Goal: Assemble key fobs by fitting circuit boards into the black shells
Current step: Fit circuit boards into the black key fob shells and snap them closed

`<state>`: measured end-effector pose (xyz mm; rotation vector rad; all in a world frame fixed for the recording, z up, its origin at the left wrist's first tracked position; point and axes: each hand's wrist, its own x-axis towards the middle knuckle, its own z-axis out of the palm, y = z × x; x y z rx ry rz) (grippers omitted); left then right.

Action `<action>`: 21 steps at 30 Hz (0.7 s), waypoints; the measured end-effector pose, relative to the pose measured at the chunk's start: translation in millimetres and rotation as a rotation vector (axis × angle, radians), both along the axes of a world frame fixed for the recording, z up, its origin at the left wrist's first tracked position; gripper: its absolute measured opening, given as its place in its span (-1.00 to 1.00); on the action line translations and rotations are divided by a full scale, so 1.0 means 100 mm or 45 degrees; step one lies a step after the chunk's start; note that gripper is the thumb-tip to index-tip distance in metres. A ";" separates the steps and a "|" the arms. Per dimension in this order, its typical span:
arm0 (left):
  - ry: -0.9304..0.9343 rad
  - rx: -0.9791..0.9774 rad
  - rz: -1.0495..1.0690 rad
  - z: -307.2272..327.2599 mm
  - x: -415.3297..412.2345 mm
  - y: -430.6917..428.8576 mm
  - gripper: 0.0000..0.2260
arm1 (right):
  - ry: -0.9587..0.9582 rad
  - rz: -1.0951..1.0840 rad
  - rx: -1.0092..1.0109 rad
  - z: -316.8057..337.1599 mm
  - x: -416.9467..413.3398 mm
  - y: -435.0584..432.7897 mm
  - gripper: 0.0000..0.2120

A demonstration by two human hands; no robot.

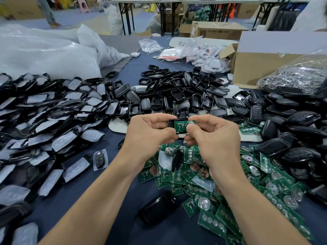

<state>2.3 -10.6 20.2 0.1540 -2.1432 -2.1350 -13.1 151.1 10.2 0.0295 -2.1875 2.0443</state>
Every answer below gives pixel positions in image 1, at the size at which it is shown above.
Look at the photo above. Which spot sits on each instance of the small white object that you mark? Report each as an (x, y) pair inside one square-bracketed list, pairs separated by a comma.
[(135, 54)]

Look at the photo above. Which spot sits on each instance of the pink plastic stool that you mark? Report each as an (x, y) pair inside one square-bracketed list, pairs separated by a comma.
[(82, 5)]

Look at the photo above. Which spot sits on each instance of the person's left forearm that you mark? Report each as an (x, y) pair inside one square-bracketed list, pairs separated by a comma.
[(87, 209)]

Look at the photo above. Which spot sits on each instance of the clear plastic film piece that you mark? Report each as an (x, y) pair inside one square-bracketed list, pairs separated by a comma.
[(165, 160)]

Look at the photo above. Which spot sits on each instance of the pile of shells with pads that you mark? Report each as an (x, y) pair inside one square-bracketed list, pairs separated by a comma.
[(46, 130)]

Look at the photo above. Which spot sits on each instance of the long white table top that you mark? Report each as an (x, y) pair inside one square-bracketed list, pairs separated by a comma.
[(204, 0)]

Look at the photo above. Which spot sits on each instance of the white sack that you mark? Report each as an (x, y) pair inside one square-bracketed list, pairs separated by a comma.
[(114, 20)]

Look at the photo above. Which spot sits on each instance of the person's right forearm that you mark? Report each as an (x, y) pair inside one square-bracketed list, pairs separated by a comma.
[(263, 211)]

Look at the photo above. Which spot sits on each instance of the pile of black shell halves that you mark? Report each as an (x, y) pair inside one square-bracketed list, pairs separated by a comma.
[(184, 94)]

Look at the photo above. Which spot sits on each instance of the person's right hand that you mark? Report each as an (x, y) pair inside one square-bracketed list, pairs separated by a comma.
[(217, 145)]

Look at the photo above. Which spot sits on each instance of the clear bag with red label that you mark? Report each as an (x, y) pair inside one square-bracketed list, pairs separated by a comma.
[(171, 54)]

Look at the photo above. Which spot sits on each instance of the heap of clear parts bags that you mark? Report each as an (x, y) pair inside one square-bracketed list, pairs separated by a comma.
[(209, 57)]

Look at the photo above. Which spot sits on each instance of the clear bag of metal parts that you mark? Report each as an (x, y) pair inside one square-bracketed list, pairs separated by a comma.
[(301, 76)]

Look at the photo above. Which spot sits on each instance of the pile of assembled black fobs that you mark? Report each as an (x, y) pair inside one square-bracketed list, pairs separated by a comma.
[(296, 132)]

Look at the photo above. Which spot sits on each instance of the small green circuit board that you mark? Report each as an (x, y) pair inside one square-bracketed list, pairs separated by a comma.
[(181, 126)]

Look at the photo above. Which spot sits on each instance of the black metal table frame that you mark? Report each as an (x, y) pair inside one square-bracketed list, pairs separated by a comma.
[(128, 17)]

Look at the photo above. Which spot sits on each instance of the large white plastic bag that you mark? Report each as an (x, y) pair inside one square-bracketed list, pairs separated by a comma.
[(46, 53)]

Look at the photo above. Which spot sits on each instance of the person's left hand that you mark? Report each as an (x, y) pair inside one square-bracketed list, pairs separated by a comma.
[(148, 140)]

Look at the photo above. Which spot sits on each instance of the lone glossy black shell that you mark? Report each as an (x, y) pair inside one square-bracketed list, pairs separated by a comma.
[(158, 207)]

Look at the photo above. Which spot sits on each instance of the small crumpled clear plastic bag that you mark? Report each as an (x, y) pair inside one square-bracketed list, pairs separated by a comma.
[(150, 46)]

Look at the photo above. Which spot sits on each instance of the brown cardboard box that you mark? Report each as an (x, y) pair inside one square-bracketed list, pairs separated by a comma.
[(219, 31)]

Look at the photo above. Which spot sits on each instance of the pile of green circuit boards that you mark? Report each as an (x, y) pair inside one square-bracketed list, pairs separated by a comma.
[(179, 183)]

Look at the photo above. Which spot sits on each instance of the tan cardboard box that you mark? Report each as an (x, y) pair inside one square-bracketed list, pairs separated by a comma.
[(23, 10)]

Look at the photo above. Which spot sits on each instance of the large open cardboard box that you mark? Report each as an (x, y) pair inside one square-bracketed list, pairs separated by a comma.
[(265, 66)]

